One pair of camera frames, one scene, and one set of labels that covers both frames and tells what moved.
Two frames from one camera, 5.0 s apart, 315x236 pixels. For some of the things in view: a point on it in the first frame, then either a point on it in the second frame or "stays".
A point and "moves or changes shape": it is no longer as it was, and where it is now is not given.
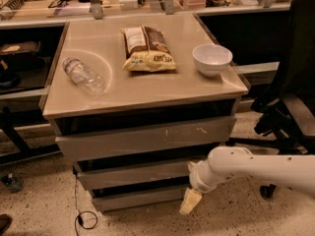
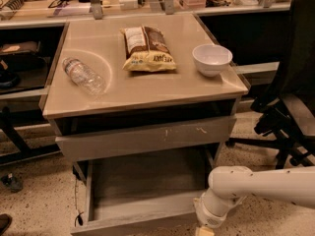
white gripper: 196,178 -> 211,219
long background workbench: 27,7 stays
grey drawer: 133,175 moves or changes shape
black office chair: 288,105 stays
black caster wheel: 12,183 stays
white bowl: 212,60 stays
